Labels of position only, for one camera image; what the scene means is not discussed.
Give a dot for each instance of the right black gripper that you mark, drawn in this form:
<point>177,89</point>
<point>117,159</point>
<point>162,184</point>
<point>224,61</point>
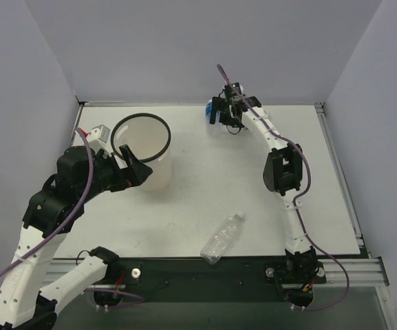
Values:
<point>221,111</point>

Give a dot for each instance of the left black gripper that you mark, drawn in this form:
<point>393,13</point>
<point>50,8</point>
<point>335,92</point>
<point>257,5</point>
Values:
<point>121,172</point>

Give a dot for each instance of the clear crushed plastic bottle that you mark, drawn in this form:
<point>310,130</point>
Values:
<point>223,238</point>

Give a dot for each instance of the blue label plastic bottle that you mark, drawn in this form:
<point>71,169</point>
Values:
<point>213,125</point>

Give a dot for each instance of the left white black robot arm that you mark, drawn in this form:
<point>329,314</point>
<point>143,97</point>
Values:
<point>82,174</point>

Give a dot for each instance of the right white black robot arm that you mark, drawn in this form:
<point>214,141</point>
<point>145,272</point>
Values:
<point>282,173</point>

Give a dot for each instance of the white bin black rim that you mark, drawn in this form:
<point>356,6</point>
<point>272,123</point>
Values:
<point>149,138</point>

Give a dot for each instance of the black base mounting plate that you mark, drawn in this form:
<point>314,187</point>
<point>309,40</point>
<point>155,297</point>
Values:
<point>235,279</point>

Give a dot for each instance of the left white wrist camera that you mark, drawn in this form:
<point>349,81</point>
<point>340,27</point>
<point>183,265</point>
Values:
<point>98,139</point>

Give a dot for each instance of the aluminium frame rail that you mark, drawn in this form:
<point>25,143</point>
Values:
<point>363,269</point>

